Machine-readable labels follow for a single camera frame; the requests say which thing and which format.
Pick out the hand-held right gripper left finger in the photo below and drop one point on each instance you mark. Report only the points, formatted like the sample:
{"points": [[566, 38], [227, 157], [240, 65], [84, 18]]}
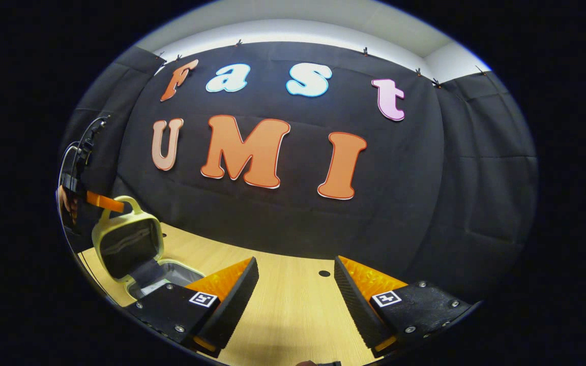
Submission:
{"points": [[234, 300]]}

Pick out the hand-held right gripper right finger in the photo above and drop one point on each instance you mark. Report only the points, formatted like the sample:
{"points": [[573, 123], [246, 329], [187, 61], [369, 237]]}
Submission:
{"points": [[356, 300]]}

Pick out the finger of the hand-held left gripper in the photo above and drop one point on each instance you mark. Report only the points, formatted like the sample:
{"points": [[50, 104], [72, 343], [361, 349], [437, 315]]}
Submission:
{"points": [[105, 202]]}

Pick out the pale yellow-green suitcase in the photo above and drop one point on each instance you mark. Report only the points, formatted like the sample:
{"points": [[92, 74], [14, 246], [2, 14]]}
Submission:
{"points": [[130, 249]]}

